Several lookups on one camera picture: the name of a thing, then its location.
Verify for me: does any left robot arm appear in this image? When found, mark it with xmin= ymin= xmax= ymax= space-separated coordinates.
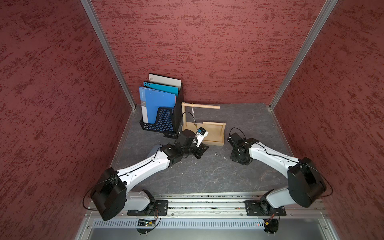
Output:
xmin=87 ymin=127 xmax=209 ymax=221

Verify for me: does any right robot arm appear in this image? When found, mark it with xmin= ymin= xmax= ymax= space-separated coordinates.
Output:
xmin=227 ymin=133 xmax=327 ymax=217

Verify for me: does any wooden jewelry display stand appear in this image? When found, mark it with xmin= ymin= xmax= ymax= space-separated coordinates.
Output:
xmin=181 ymin=102 xmax=226 ymax=147

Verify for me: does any black mesh file organizer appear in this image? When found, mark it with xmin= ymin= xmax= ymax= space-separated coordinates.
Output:
xmin=140 ymin=90 xmax=184 ymax=134

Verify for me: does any teal folder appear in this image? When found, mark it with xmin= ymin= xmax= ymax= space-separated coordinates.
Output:
xmin=143 ymin=82 xmax=179 ymax=96

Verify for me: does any blue folder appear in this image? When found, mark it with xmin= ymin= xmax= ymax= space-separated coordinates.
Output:
xmin=139 ymin=87 xmax=177 ymax=124

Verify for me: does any white grey folder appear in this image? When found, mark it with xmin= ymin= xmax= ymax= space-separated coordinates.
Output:
xmin=149 ymin=74 xmax=182 ymax=90

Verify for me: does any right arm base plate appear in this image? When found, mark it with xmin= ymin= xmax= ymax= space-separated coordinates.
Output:
xmin=245 ymin=201 xmax=287 ymax=217

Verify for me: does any aluminium front rail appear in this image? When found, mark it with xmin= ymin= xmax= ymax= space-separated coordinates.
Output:
xmin=75 ymin=192 xmax=339 ymax=240

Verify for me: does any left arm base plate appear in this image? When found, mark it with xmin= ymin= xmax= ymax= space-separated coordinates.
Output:
xmin=127 ymin=200 xmax=169 ymax=217

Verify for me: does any right aluminium corner post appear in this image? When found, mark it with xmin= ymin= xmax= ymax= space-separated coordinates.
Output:
xmin=270 ymin=0 xmax=338 ymax=111

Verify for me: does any aluminium corner post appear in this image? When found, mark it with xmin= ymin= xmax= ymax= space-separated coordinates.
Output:
xmin=270 ymin=0 xmax=338 ymax=111
xmin=81 ymin=0 xmax=137 ymax=110

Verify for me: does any left aluminium corner post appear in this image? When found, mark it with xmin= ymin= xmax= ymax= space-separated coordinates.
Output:
xmin=81 ymin=0 xmax=137 ymax=110

